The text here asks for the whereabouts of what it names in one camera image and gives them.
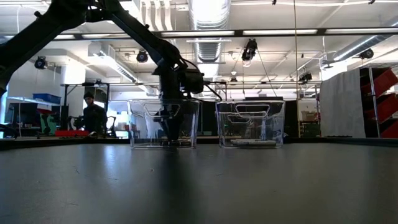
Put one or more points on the red tray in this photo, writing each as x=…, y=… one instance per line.
x=82, y=133
x=62, y=133

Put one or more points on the teal green panel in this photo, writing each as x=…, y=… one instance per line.
x=51, y=126

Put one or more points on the cardboard box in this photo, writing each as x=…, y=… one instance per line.
x=307, y=116

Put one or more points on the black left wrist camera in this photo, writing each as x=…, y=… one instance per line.
x=192, y=81

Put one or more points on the black overhead crossbar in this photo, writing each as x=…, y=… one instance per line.
x=238, y=32

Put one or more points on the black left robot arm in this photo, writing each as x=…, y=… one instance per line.
x=62, y=21

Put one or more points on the corrugated silver ventilation duct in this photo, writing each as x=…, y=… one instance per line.
x=210, y=49

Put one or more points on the blue storage box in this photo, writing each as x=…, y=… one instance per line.
x=46, y=99

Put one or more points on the white background table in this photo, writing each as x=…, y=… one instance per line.
x=25, y=100

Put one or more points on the person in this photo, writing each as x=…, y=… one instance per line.
x=93, y=116

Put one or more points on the thick black copper-top battery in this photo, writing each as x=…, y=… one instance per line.
x=185, y=143

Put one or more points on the metal shelf rack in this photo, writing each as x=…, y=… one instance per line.
x=374, y=105

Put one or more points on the smooth silver ventilation duct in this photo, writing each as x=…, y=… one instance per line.
x=357, y=49

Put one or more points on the clear plastic bin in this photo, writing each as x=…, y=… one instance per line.
x=133, y=124
x=280, y=124

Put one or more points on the black background rig frame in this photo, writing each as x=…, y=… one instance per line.
x=93, y=83

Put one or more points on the red shelf bin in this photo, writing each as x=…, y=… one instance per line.
x=388, y=107
x=385, y=82
x=390, y=130

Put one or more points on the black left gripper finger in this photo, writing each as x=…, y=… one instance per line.
x=177, y=129
x=166, y=129

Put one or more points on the black background robot arm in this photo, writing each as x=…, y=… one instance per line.
x=74, y=121

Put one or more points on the thin vertical pole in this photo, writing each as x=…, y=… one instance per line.
x=295, y=62

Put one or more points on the grey curtain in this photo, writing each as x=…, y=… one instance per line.
x=342, y=109

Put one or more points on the black hanging camera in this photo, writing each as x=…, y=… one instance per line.
x=366, y=53
x=142, y=57
x=250, y=49
x=40, y=62
x=305, y=77

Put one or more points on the black partition panel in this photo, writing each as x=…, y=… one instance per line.
x=292, y=115
x=208, y=118

